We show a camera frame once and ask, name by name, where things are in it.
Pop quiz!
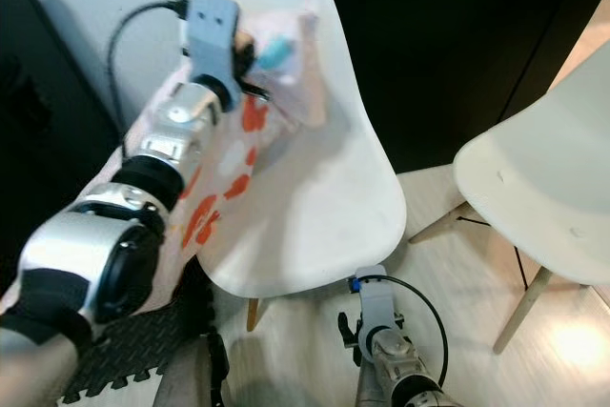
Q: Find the white plastic chair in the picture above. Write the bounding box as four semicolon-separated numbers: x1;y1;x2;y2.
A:
179;0;406;332
453;64;610;356

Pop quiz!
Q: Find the black cupboard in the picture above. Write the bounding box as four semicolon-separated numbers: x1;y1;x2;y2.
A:
310;0;610;174

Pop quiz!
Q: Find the black fabric cabinet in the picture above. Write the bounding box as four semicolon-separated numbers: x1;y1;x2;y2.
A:
0;0;125;265

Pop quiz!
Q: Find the black foam floor mat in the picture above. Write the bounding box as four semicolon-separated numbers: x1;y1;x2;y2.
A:
62;293;201;403

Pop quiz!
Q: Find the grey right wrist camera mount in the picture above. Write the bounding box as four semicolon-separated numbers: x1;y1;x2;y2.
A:
353;266;399;336

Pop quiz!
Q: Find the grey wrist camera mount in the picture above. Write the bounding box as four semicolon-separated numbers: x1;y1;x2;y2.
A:
189;0;242;89
353;266;399;336

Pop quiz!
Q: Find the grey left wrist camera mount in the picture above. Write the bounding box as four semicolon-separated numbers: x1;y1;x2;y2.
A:
189;0;242;89

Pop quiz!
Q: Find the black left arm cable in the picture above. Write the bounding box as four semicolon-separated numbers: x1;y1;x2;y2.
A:
107;0;192;151

